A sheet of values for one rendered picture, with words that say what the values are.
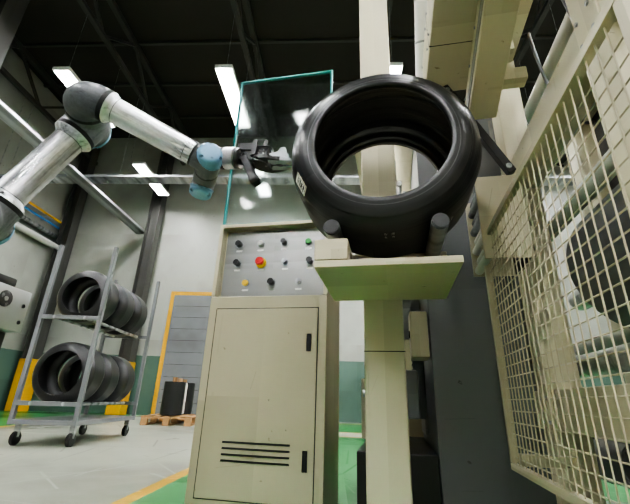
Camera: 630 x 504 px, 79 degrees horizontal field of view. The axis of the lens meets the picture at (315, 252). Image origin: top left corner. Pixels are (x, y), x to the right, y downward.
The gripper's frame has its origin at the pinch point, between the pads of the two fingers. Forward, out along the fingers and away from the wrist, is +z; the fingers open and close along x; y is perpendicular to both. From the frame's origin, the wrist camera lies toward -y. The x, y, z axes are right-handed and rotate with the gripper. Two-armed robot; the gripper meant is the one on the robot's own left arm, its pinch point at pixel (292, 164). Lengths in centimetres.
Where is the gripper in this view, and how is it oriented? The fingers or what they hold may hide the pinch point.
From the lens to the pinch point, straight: 128.8
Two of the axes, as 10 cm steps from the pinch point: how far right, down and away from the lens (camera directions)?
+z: 9.7, 0.6, -2.3
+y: 1.4, -9.3, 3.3
